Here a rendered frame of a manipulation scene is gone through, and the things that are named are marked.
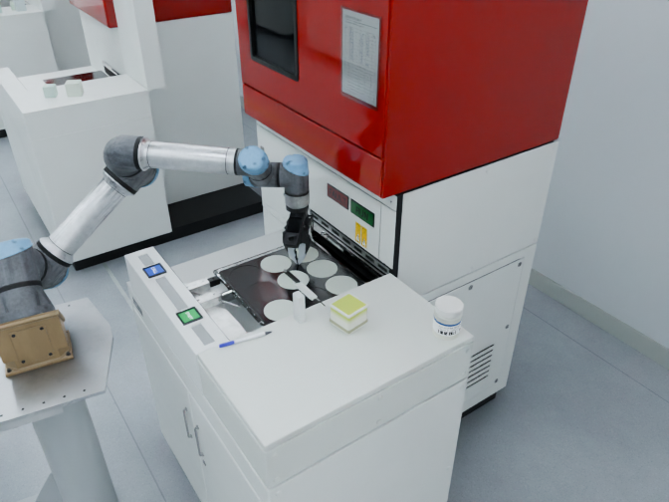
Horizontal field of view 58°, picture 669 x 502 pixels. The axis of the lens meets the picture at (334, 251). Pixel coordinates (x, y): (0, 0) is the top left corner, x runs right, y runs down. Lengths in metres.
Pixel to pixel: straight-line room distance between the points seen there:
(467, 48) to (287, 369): 0.94
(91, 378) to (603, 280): 2.40
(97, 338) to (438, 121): 1.16
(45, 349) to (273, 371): 0.67
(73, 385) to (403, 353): 0.88
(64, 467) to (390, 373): 1.12
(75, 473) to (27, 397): 0.44
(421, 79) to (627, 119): 1.52
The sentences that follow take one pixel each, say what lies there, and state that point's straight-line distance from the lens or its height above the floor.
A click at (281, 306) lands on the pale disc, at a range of 1.78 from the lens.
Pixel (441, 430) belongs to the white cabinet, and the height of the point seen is 0.65.
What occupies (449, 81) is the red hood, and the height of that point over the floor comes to 1.51.
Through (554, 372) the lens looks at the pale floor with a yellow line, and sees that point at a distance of 3.03.
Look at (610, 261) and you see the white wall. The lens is 3.19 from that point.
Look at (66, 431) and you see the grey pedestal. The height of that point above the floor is 0.57.
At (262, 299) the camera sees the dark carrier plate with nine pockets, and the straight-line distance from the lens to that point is 1.81.
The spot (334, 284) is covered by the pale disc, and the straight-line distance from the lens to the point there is 1.86.
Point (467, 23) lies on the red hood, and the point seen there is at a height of 1.65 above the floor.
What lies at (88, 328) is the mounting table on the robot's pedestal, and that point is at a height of 0.82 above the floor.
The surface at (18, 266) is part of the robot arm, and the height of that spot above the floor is 1.08.
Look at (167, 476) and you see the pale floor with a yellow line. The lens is 2.57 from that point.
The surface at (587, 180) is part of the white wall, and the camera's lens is 3.13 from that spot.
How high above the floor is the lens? 2.00
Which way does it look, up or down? 33 degrees down
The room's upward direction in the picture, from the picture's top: straight up
